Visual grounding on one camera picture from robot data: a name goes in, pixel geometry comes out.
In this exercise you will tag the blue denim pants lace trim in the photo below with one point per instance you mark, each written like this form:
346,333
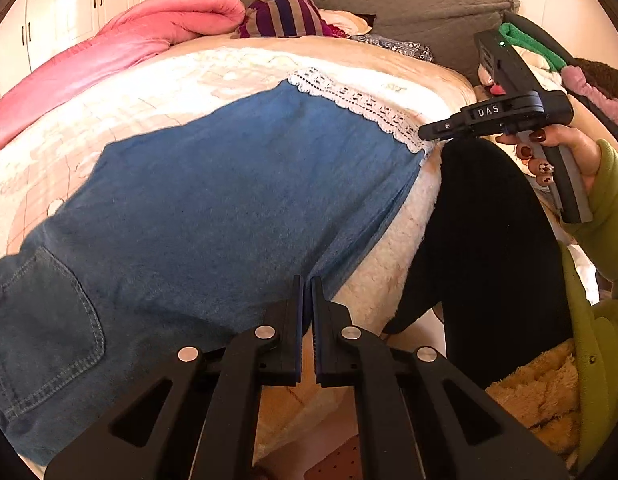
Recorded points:
214,200

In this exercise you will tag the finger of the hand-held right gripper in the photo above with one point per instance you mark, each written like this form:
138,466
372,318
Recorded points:
441,129

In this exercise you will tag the cream peach patterned blanket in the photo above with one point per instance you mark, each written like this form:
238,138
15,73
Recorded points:
154,90

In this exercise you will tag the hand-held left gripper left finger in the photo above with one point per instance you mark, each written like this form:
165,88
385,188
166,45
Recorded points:
301,310

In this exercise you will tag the purple striped cloth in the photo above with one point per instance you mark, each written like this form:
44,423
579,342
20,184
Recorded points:
284,15

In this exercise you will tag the person's right hand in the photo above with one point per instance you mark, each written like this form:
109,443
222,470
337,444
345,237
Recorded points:
574,147

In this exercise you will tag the dark patterned cloth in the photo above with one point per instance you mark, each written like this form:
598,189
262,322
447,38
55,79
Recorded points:
394,46

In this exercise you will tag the person's right forearm green sleeve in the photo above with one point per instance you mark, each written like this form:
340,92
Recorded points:
609,210

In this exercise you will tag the pink cloth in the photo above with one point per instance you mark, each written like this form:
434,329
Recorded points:
594,102

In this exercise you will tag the grey quilted pillow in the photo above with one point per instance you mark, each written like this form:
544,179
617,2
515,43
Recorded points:
389,0

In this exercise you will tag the dark brown fluffy cloth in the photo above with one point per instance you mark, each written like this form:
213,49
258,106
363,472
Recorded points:
601,77

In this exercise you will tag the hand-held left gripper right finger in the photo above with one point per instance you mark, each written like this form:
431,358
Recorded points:
316,310

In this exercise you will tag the person's green jacket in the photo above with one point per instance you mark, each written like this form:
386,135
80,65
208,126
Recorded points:
604,360

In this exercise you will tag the pink duvet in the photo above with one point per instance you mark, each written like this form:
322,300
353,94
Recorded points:
114,45

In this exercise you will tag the person's leg in black trousers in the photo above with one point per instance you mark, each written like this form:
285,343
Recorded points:
484,240

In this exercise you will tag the yellow fluffy cloth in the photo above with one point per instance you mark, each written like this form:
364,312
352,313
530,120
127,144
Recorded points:
539,390

